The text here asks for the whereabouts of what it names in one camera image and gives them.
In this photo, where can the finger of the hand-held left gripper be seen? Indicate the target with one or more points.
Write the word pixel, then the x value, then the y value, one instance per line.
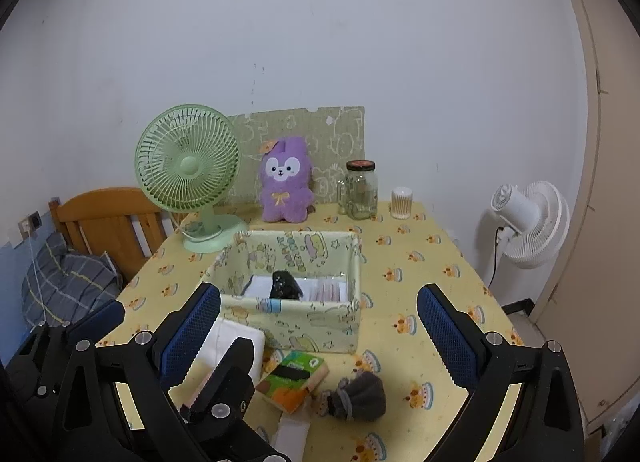
pixel 230 377
pixel 102 318

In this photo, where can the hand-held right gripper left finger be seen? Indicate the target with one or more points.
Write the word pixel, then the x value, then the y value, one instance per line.
pixel 192 337

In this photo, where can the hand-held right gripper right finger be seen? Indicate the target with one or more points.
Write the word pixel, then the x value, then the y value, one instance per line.
pixel 447 337

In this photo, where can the white towel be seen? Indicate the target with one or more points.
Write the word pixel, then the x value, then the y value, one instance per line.
pixel 235 329

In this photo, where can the green tissue pack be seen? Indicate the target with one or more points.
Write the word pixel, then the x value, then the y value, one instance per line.
pixel 292 379

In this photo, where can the printed fabric storage box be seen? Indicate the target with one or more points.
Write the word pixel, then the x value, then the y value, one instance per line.
pixel 310 324

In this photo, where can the dark grey sock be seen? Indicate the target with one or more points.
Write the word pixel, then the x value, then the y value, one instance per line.
pixel 362 397

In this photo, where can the grey plaid bedding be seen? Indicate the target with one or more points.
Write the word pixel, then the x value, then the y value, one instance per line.
pixel 65 282

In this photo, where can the yellow printed tablecloth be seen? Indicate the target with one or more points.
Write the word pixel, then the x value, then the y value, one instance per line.
pixel 415 292

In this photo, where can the white folded cloth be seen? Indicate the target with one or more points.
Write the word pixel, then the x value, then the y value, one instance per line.
pixel 260 287

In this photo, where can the white flat packet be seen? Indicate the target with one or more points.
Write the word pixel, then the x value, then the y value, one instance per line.
pixel 291 439

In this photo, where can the wooden bed headboard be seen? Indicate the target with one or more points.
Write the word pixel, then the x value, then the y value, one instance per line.
pixel 105 227

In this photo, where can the black cloth bundle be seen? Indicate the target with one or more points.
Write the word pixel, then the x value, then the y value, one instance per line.
pixel 285 287

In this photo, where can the pink tissue packs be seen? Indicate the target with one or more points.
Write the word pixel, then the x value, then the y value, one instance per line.
pixel 327 290

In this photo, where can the white standing fan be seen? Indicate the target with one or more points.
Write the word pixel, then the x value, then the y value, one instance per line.
pixel 532 224

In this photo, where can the clear cotton swab container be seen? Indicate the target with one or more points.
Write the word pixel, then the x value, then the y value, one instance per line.
pixel 401 203

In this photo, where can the glass jar with lid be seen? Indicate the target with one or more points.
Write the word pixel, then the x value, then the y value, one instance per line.
pixel 361 192

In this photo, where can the green desk fan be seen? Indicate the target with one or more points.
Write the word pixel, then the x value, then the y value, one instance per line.
pixel 187 165

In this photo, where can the purple plush toy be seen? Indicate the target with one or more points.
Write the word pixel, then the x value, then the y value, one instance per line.
pixel 286 182

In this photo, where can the beige door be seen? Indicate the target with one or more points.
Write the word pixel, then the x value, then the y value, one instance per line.
pixel 610 192

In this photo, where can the green printed board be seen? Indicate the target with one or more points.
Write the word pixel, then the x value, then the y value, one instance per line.
pixel 330 142

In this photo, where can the wall socket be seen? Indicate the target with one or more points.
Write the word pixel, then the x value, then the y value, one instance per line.
pixel 31 223

